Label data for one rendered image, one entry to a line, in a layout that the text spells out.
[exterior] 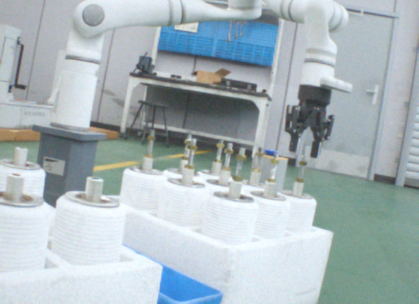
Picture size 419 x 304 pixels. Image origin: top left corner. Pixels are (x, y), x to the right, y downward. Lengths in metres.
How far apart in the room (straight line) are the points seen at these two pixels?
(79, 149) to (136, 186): 0.23
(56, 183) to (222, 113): 5.02
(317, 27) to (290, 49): 5.06
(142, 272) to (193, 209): 0.31
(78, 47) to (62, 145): 0.24
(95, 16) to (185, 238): 0.59
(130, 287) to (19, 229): 0.17
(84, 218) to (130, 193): 0.41
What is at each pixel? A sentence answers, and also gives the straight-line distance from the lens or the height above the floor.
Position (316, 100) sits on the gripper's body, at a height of 0.46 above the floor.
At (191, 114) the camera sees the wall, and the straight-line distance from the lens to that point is 6.20.
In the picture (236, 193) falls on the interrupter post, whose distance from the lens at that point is 0.88.
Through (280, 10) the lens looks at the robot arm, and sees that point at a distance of 1.18.
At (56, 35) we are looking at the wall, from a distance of 7.06.
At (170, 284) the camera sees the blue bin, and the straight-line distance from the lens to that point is 0.85.
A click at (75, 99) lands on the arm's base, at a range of 1.19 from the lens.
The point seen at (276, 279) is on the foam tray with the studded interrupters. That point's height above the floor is 0.10.
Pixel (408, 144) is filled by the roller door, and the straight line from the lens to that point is 6.06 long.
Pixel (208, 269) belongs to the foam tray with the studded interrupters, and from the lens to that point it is 0.84.
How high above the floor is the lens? 0.38
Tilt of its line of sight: 3 degrees down
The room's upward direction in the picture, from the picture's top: 10 degrees clockwise
